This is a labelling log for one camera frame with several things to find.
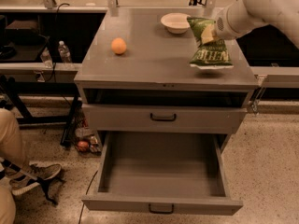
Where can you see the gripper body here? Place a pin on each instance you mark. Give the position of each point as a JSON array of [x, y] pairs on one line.
[[222, 26]]

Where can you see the green jalapeno chip bag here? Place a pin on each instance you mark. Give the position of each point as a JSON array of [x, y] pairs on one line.
[[213, 55]]

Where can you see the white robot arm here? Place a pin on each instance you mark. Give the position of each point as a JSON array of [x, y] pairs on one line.
[[243, 16]]

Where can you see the grey drawer cabinet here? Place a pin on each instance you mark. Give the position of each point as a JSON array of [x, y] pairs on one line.
[[155, 69]]

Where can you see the closed grey drawer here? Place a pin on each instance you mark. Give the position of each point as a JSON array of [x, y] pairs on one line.
[[163, 119]]

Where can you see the open grey drawer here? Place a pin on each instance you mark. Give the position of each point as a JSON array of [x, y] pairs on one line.
[[162, 173]]

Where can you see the white bowl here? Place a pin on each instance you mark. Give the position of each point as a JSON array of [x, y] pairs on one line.
[[175, 23]]

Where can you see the orange fruit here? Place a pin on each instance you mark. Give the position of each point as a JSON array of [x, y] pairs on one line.
[[118, 46]]

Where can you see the clear water bottle right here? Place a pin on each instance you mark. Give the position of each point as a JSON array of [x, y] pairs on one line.
[[65, 54]]

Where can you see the clear water bottle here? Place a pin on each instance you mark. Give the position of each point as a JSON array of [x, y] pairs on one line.
[[46, 58], [65, 54]]

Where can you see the snack packets on floor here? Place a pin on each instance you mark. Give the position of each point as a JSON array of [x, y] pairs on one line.
[[84, 133]]

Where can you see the clear water bottle left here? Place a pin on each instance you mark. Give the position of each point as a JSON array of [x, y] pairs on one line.
[[46, 58]]

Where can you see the black box on shelf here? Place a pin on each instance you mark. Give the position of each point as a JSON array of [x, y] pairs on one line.
[[23, 31]]

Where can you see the person's beige trouser leg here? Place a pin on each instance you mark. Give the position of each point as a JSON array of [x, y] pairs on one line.
[[12, 149]]

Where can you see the black table frame leg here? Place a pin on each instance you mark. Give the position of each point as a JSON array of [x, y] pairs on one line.
[[65, 142]]

